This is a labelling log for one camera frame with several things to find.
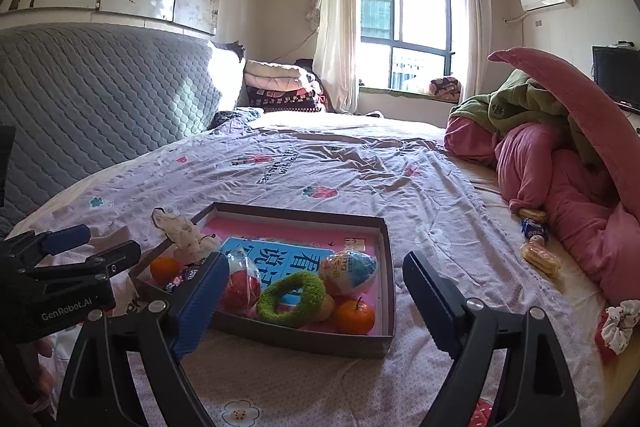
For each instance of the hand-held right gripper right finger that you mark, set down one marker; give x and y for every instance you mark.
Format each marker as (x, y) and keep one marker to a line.
(430, 302)

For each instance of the blue candy wrapper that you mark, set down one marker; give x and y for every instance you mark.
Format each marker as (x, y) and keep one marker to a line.
(531, 227)

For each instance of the blue and red toy egg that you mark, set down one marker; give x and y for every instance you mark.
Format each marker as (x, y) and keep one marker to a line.
(350, 272)

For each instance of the grey quilted headboard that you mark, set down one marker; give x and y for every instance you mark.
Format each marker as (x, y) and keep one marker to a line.
(100, 107)

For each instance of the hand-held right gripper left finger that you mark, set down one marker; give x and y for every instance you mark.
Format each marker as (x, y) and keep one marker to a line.
(197, 307)

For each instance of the small biscuit packet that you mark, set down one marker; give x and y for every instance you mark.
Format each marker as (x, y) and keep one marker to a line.
(532, 213)

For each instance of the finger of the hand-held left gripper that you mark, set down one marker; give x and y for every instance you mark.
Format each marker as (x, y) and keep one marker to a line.
(100, 264)
(67, 237)

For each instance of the pink quilt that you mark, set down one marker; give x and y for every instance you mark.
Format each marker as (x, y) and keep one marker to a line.
(575, 207)

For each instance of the grey shallow cardboard box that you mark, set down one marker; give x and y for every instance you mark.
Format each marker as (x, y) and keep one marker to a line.
(300, 339)

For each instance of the black television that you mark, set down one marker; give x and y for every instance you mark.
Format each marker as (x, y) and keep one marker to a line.
(617, 77)

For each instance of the green blanket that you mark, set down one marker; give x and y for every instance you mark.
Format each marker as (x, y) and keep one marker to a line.
(525, 102)

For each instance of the stack of folded blankets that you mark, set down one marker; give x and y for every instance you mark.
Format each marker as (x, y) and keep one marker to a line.
(280, 82)

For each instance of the pink and blue book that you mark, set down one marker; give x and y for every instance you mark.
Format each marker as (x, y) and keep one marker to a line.
(280, 252)

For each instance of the cream curtain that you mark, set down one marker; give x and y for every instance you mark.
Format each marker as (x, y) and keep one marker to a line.
(475, 32)
(340, 32)

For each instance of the red and white scrunchie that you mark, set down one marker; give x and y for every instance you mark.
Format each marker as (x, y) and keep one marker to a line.
(617, 327)

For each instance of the person's left hand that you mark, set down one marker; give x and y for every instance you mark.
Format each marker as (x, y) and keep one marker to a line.
(40, 367)

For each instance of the dark cloth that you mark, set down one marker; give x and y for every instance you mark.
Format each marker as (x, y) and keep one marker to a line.
(240, 114)

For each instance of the dark framed window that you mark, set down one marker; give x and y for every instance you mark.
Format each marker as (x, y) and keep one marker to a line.
(415, 12)

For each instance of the yellow biscuit packet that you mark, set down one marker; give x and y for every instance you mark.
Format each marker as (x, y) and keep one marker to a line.
(540, 257)

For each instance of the folded cloth on windowsill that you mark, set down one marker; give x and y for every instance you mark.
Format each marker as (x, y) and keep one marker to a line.
(445, 87)

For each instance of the blue cookie packet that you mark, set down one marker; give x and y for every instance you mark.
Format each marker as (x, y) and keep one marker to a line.
(184, 278)

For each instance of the white pillow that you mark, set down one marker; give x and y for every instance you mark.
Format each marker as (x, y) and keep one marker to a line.
(225, 72)

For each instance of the pink printed bed sheet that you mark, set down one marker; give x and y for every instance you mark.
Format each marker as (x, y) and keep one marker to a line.
(350, 177)

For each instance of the orange tangerine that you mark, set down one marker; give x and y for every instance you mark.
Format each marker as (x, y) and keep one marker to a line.
(165, 269)
(355, 317)

